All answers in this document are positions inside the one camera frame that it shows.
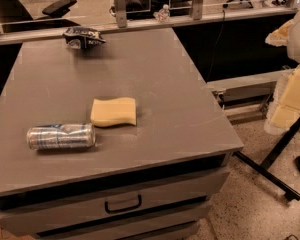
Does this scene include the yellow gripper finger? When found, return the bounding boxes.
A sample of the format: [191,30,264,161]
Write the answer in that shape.
[265,20,293,47]
[264,65,300,135]

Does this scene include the silver blue redbull can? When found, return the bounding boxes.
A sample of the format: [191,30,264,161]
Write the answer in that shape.
[26,123,95,150]

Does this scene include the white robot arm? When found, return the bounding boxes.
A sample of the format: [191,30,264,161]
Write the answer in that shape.
[264,9,300,135]

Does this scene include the black metal floor stand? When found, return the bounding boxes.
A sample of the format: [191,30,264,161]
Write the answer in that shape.
[233,106,300,202]

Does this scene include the clear plastic water bottle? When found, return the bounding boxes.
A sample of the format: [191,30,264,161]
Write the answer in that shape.
[153,4,170,22]

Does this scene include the grey drawer cabinet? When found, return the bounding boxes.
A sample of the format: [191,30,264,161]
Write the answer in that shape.
[0,29,242,240]

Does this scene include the yellow sponge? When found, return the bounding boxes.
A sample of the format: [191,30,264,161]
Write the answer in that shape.
[90,97,137,127]

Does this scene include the crumpled dark chip bag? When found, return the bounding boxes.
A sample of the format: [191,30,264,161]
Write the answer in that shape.
[62,26,106,49]

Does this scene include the black office chair left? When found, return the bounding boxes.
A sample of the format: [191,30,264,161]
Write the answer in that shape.
[0,0,78,33]

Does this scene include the grey metal railing frame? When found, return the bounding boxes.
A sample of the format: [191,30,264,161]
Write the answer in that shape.
[0,0,300,48]

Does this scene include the black drawer handle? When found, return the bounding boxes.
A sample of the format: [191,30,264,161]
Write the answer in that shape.
[104,194,143,214]

